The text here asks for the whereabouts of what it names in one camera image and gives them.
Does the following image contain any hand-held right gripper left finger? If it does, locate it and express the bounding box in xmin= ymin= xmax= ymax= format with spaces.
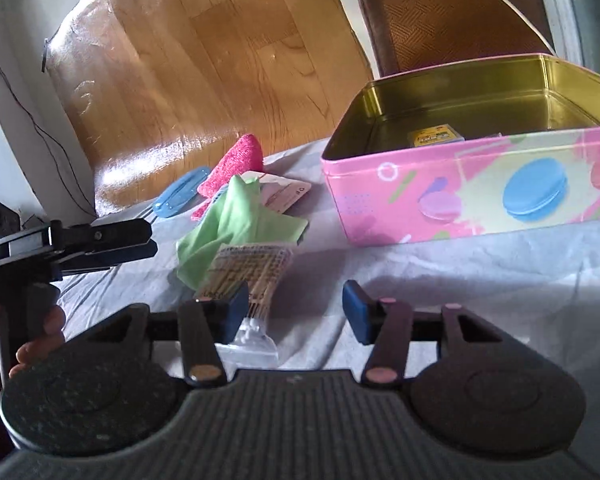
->
xmin=86 ymin=282 xmax=251 ymax=389

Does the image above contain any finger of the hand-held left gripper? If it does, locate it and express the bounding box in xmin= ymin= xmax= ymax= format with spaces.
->
xmin=61 ymin=218 xmax=154 ymax=257
xmin=55 ymin=239 xmax=159 ymax=278

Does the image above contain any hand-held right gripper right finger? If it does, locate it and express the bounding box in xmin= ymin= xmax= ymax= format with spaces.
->
xmin=342 ymin=280 xmax=512 ymax=389

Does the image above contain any clear cotton swab packet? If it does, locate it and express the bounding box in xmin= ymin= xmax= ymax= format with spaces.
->
xmin=195 ymin=243 xmax=295 ymax=369

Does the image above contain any blue transparent glasses case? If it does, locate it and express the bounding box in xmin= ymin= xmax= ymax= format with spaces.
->
xmin=153 ymin=166 xmax=212 ymax=220

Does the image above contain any light green cloth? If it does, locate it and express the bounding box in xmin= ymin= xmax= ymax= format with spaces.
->
xmin=175 ymin=174 xmax=310 ymax=292

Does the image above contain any white card packet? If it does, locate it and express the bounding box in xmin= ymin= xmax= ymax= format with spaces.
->
xmin=240 ymin=170 xmax=314 ymax=214

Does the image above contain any pink macaron print tin box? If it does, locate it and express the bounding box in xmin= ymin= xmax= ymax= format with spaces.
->
xmin=321 ymin=53 xmax=600 ymax=247

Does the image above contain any pink knitted towel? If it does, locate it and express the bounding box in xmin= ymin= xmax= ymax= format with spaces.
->
xmin=190 ymin=133 xmax=265 ymax=222

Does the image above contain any person's left hand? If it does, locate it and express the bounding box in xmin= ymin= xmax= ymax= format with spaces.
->
xmin=0 ymin=292 xmax=67 ymax=382

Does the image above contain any pale grey table cloth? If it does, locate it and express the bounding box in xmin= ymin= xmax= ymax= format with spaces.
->
xmin=54 ymin=135 xmax=600 ymax=397

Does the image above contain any yellow card pack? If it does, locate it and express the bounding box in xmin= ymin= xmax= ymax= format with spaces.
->
xmin=408 ymin=124 xmax=466 ymax=149

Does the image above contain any wood pattern board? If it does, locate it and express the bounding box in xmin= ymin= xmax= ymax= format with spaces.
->
xmin=42 ymin=0 xmax=377 ymax=217

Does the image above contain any brown woven chair back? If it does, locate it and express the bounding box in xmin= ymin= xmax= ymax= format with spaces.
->
xmin=357 ymin=0 xmax=557 ymax=79

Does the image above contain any thin black wire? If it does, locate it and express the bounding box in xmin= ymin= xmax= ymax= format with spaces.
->
xmin=0 ymin=42 xmax=99 ymax=217

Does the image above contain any white cable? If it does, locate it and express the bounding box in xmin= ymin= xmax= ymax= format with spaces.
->
xmin=461 ymin=0 xmax=557 ymax=54

